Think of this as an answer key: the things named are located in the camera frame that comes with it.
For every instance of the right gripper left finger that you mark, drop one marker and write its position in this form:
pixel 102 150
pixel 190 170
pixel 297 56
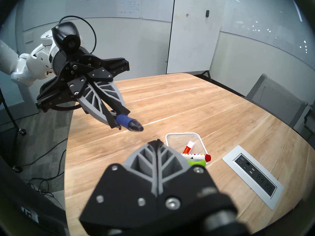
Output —
pixel 128 188

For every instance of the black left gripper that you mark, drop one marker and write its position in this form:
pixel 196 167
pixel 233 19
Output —
pixel 73 63

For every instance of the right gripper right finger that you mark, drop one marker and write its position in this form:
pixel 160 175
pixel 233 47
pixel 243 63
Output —
pixel 187 186

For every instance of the red capped white marker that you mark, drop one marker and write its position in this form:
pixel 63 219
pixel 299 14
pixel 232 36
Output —
pixel 196 157

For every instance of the blue ballpoint pen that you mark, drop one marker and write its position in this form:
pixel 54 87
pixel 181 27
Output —
pixel 125 121

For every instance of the orange white Expo marker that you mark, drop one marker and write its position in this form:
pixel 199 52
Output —
pixel 189 147

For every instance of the white mesh pen holder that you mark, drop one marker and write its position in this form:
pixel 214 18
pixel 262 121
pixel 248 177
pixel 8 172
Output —
pixel 177 139

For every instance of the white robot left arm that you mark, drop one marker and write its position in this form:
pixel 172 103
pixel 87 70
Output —
pixel 32 63

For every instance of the silver table outlet box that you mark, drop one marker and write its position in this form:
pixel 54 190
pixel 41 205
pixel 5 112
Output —
pixel 253 176

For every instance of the black rolling stand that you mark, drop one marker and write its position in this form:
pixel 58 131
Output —
pixel 22 131

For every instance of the rolling white whiteboard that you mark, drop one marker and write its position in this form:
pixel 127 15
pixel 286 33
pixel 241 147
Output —
pixel 194 41

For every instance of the gray mesh office chair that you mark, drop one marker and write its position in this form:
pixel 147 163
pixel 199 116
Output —
pixel 275 100
pixel 310 120

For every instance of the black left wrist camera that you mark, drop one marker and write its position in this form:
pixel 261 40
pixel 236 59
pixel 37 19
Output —
pixel 66 36

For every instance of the side wall whiteboard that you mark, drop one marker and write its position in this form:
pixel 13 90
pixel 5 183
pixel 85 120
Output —
pixel 98 7

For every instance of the white wall plate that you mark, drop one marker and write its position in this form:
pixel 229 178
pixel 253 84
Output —
pixel 28 37

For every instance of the wide glass wall board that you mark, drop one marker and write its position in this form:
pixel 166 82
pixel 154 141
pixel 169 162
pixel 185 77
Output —
pixel 265 24

